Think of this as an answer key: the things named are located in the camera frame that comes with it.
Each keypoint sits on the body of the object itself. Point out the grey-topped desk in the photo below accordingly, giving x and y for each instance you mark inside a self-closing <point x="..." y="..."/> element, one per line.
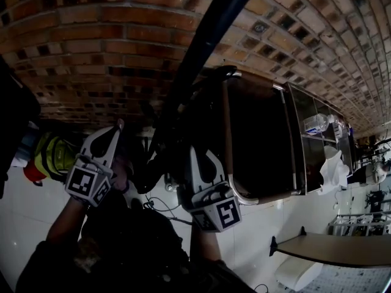
<point x="336" y="250"/>

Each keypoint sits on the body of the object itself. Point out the white crumpled cloth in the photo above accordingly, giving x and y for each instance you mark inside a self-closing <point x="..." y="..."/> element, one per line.
<point x="333" y="172"/>

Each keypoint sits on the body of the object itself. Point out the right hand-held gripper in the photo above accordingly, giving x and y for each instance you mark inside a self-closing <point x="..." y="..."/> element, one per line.
<point x="220" y="212"/>

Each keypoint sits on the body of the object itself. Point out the black hanging coats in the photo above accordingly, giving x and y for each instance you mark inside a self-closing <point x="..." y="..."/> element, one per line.
<point x="16" y="114"/>

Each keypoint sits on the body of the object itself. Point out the person's right forearm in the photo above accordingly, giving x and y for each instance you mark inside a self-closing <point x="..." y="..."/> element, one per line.
<point x="204" y="246"/>

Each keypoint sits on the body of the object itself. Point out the red bag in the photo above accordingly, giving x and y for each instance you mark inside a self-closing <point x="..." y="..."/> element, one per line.
<point x="33" y="175"/>

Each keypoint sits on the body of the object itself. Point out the person's dark jacket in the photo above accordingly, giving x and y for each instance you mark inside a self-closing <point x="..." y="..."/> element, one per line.
<point x="131" y="255"/>

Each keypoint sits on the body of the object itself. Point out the steel shelf cart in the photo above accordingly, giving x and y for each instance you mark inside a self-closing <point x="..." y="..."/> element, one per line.
<point x="259" y="139"/>

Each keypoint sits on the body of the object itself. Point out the person's left forearm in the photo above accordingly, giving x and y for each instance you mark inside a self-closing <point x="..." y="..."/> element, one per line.
<point x="65" y="224"/>

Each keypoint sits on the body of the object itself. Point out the long black pole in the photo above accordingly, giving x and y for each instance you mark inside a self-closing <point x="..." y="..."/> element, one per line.
<point x="225" y="11"/>

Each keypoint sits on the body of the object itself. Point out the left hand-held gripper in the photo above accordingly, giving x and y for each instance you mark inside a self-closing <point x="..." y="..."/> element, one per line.
<point x="87" y="183"/>

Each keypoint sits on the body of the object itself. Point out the yellow-green backpack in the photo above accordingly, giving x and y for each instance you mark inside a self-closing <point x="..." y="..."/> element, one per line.
<point x="53" y="157"/>

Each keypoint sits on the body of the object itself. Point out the clear plastic water bottle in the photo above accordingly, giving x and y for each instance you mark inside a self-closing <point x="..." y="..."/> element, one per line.
<point x="317" y="123"/>

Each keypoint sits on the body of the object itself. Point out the white chair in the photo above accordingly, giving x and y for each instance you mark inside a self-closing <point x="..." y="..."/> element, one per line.
<point x="297" y="272"/>

